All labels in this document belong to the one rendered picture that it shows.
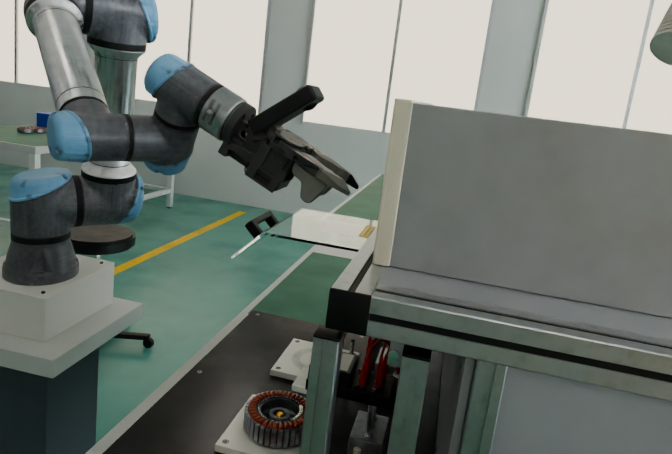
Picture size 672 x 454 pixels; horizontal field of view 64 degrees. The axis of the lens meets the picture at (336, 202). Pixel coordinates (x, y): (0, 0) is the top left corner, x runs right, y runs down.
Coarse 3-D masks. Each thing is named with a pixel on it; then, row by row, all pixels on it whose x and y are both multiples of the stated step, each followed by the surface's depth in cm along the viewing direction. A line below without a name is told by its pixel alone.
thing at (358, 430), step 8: (360, 416) 85; (376, 416) 86; (384, 416) 86; (360, 424) 83; (376, 424) 83; (384, 424) 84; (352, 432) 81; (360, 432) 81; (376, 432) 81; (384, 432) 82; (352, 440) 80; (360, 440) 79; (368, 440) 79; (376, 440) 80; (384, 440) 82; (352, 448) 80; (368, 448) 79; (376, 448) 79
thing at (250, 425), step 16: (256, 400) 87; (272, 400) 88; (288, 400) 89; (304, 400) 88; (256, 416) 83; (272, 416) 85; (288, 416) 85; (256, 432) 81; (272, 432) 80; (288, 432) 81
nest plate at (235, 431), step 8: (240, 416) 88; (232, 424) 86; (240, 424) 86; (224, 432) 84; (232, 432) 84; (240, 432) 84; (224, 440) 82; (232, 440) 82; (240, 440) 82; (248, 440) 83; (216, 448) 81; (224, 448) 81; (232, 448) 80; (240, 448) 81; (248, 448) 81; (256, 448) 81; (264, 448) 81; (272, 448) 81; (280, 448) 82; (288, 448) 82; (296, 448) 82
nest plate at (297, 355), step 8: (296, 344) 116; (304, 344) 116; (312, 344) 116; (288, 352) 112; (296, 352) 112; (304, 352) 112; (280, 360) 108; (288, 360) 108; (296, 360) 109; (304, 360) 109; (272, 368) 104; (280, 368) 105; (288, 368) 105; (296, 368) 106; (280, 376) 104; (288, 376) 103; (296, 376) 103
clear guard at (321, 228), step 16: (288, 224) 102; (304, 224) 103; (320, 224) 105; (336, 224) 106; (352, 224) 108; (368, 224) 110; (256, 240) 95; (304, 240) 93; (320, 240) 94; (336, 240) 95; (352, 240) 96
